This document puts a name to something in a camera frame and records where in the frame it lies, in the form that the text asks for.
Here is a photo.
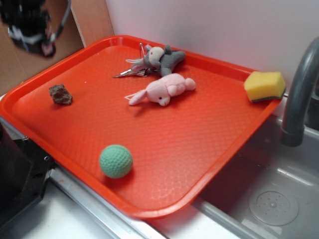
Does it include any grey sink basin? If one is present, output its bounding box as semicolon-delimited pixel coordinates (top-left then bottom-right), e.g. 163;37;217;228
194;117;319;239

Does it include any red plastic tray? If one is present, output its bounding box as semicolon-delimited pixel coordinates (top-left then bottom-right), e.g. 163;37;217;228
0;36;280;219

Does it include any yellow sponge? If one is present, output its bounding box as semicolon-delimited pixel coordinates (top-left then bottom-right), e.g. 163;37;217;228
244;71;286;102

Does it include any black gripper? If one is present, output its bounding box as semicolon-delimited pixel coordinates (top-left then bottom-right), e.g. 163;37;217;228
0;0;71;58

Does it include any brown rock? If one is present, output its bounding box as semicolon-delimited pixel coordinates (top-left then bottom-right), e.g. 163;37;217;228
49;84;73;105

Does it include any green foam ball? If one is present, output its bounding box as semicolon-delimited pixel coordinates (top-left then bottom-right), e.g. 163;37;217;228
99;144;133;179

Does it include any pink plush bunny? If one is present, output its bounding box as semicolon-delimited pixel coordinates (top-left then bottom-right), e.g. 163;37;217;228
125;73;196;107

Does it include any brown cardboard panel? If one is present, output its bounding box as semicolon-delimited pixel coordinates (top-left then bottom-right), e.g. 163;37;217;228
0;0;114;95

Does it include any grey faucet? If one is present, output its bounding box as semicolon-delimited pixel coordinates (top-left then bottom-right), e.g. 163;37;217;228
281;38;319;147

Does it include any grey plush donkey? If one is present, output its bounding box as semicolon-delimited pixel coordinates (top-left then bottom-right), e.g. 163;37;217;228
131;45;186;77

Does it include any silver keys bunch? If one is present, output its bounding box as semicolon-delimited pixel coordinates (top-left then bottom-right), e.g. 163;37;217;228
112;42;157;78

